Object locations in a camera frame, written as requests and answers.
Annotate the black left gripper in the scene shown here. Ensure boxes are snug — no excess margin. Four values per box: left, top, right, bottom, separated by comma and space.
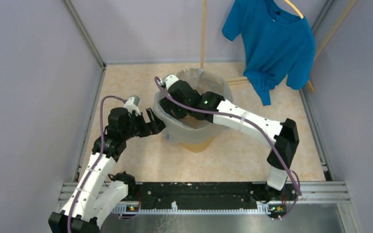
122, 107, 167, 140

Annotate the light blue plastic trash bag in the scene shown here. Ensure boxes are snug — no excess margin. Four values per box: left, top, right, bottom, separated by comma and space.
152, 68, 233, 144

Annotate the yellow slatted trash bin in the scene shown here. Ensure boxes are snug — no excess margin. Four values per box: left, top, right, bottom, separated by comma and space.
178, 114, 218, 153

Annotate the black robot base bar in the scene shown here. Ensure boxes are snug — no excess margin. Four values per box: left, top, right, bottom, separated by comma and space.
125, 182, 296, 210

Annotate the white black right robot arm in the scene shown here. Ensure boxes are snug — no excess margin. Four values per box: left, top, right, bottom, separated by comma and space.
155, 76, 302, 200

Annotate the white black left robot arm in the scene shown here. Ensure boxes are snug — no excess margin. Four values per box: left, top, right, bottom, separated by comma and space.
49, 107, 165, 233

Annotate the wooden clothes rack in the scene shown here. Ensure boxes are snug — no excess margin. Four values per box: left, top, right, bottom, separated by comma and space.
200, 0, 357, 85

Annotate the blue t-shirt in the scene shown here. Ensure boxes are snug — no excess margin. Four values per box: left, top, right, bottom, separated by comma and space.
221, 0, 316, 106

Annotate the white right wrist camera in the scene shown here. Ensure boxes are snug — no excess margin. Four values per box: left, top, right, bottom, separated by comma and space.
158, 74, 179, 90

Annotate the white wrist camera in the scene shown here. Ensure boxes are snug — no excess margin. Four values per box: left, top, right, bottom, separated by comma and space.
123, 95, 141, 116
158, 74, 179, 90

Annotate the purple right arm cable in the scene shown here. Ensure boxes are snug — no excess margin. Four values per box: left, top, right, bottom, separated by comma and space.
154, 76, 303, 221

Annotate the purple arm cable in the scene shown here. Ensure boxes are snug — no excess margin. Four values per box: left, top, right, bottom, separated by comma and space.
67, 95, 139, 233
154, 76, 303, 221

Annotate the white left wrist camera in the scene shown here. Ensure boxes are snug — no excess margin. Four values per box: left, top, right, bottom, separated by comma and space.
123, 95, 141, 116

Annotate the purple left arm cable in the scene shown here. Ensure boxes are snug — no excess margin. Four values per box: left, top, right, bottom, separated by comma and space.
67, 95, 139, 233

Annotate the grey metal corner rail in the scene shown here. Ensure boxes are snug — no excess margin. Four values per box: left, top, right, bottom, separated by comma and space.
62, 0, 107, 70

